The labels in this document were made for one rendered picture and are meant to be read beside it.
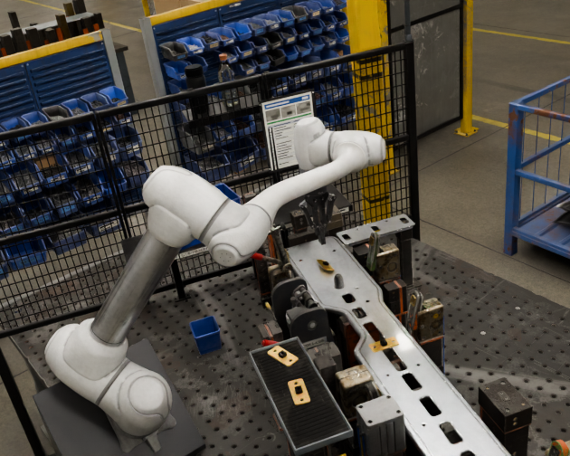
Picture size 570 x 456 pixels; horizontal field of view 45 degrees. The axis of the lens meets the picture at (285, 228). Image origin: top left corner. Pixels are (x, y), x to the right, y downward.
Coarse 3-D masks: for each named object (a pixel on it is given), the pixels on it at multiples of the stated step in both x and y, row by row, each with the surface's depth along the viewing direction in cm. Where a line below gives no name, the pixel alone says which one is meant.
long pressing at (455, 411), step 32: (320, 256) 249; (352, 256) 247; (320, 288) 231; (352, 288) 229; (352, 320) 214; (384, 320) 212; (416, 352) 198; (384, 384) 189; (448, 384) 186; (416, 416) 177; (448, 416) 176; (416, 448) 169; (448, 448) 167; (480, 448) 166
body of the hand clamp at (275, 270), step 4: (272, 268) 236; (276, 268) 236; (280, 268) 238; (272, 272) 234; (276, 272) 234; (280, 272) 233; (284, 272) 234; (288, 272) 234; (272, 276) 233; (276, 276) 233; (280, 276) 234; (284, 276) 234; (288, 276) 235; (272, 280) 234; (276, 280) 234; (280, 280) 235; (284, 280) 235; (272, 284) 236; (276, 284) 235; (272, 288) 238
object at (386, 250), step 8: (384, 248) 240; (392, 248) 239; (376, 256) 237; (384, 256) 237; (392, 256) 238; (376, 264) 239; (384, 264) 239; (392, 264) 241; (376, 272) 241; (384, 272) 241; (392, 272) 242; (400, 272) 244; (376, 280) 244; (384, 280) 243; (392, 280) 243; (384, 296) 246
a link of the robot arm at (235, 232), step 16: (224, 208) 170; (240, 208) 173; (256, 208) 178; (208, 224) 168; (224, 224) 168; (240, 224) 170; (256, 224) 173; (208, 240) 170; (224, 240) 166; (240, 240) 167; (256, 240) 171; (224, 256) 167; (240, 256) 168
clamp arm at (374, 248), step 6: (372, 234) 236; (378, 234) 235; (372, 240) 235; (378, 240) 235; (372, 246) 236; (378, 246) 236; (372, 252) 237; (372, 258) 237; (366, 264) 242; (372, 264) 238; (372, 270) 239
